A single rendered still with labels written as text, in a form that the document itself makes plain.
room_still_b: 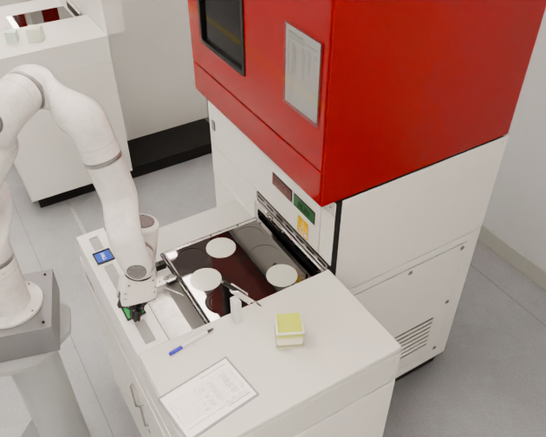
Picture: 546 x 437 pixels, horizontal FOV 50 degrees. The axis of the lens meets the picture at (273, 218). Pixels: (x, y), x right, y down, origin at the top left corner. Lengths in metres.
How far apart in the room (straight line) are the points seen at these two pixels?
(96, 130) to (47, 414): 1.18
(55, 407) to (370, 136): 1.38
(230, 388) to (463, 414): 1.43
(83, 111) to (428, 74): 0.88
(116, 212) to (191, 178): 2.44
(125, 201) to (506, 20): 1.12
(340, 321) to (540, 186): 1.71
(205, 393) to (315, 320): 0.37
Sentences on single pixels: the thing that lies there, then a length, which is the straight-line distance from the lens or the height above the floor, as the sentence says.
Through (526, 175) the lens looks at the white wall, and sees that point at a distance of 3.19.
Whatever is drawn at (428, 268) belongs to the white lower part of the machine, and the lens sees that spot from 2.23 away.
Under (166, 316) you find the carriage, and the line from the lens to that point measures 1.84.
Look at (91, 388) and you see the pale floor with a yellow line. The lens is 2.83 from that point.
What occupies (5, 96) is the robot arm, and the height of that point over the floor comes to 1.66.
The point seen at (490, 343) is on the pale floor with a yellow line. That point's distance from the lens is 3.04.
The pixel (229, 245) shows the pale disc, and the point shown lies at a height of 0.90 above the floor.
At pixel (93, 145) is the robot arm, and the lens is 1.36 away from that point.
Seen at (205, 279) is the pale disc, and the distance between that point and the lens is 1.90.
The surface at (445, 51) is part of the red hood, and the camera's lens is 1.66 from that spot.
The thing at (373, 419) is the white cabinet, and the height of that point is 0.66.
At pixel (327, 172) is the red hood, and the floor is 1.34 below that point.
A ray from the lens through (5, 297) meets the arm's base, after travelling 1.84.
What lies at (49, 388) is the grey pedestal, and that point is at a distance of 2.14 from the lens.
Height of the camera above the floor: 2.26
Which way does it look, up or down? 40 degrees down
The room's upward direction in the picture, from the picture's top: straight up
